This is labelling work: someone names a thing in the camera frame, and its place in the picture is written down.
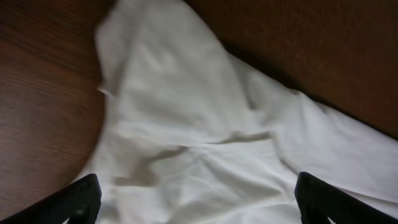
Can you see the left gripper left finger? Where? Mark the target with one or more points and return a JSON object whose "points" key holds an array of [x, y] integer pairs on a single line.
{"points": [[78, 202]]}

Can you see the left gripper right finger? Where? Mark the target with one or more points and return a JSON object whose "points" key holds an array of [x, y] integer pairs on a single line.
{"points": [[322, 203]]}

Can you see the white t-shirt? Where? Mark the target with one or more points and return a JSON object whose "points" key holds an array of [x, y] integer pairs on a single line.
{"points": [[192, 134]]}

